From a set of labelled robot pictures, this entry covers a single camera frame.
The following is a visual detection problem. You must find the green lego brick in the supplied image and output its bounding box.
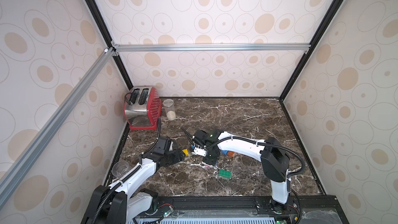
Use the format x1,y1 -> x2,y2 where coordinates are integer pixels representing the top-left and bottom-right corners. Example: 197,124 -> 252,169
218,170 -> 232,179

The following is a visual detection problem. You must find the red silver toaster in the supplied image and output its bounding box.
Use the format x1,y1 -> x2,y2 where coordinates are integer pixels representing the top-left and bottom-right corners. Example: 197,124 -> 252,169
123,86 -> 162,131

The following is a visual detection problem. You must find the clear plastic cup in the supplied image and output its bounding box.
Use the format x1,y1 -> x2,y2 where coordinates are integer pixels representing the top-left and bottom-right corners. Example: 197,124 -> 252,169
112,160 -> 131,178

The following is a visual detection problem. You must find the horizontal aluminium back rail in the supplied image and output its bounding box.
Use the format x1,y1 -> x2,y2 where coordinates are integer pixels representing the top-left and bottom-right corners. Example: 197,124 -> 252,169
105,43 -> 311,54

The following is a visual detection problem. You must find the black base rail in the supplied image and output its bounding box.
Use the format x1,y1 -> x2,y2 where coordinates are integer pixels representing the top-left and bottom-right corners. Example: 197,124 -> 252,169
132,194 -> 348,224

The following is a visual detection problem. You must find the left aluminium side rail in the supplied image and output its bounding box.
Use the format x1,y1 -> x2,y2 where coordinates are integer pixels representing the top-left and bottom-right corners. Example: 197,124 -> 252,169
1,47 -> 116,208

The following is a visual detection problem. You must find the yellow lego brick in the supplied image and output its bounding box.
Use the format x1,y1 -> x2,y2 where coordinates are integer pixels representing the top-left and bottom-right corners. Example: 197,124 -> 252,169
182,149 -> 189,157

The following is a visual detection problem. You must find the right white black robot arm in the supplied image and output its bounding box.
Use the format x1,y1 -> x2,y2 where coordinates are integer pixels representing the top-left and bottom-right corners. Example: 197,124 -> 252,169
186,129 -> 306,206

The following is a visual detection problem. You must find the clear glass with powder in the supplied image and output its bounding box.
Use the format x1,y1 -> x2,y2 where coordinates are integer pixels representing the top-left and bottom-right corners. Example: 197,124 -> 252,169
162,99 -> 176,120

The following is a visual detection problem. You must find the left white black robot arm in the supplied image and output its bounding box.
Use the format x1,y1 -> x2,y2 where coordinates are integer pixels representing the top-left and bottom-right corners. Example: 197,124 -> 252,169
81,137 -> 185,224

